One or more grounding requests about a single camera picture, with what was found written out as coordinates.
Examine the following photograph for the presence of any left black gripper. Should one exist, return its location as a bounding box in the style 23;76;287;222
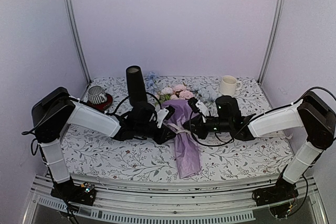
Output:
135;122;177;145

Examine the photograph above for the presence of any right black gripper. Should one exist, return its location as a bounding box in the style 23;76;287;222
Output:
183;114;233;140

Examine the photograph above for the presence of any cream ribbon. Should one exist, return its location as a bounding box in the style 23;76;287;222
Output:
166;123;293;140

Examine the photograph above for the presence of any purple flower bouquet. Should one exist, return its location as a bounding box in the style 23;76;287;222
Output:
145;72;218;182

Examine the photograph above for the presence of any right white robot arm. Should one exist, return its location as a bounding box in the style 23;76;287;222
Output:
183;88;335;201

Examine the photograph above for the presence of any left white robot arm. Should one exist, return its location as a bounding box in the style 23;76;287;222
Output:
21;87;176;200

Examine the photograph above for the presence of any tall black vase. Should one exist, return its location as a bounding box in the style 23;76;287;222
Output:
126;66;147;106

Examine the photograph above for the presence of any cream ceramic mug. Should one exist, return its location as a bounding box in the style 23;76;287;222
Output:
218;76;242;97

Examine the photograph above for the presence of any red round saucer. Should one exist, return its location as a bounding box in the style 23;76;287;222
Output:
87;93;113;111

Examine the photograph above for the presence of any floral patterned table mat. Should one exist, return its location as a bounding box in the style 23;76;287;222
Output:
61;74;293;183

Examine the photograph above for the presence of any striped black white cup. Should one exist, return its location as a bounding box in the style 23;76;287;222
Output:
88;86;107;105

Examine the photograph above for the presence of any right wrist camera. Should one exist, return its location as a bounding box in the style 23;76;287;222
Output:
187;97;209;122

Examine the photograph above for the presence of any aluminium front rail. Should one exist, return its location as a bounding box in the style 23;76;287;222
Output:
25;174;326;224

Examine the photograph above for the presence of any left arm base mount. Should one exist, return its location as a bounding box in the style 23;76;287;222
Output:
51;180;97;206

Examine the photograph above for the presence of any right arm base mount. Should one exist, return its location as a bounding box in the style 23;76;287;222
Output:
252;185;299;219

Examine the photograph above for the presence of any right aluminium frame post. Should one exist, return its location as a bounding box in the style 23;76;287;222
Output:
257;0;285;86

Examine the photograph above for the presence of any aluminium frame post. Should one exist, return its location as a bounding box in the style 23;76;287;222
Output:
64;0;92;85
257;0;285;86

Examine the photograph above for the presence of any left aluminium frame post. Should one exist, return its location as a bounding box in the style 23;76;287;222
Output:
64;0;92;85

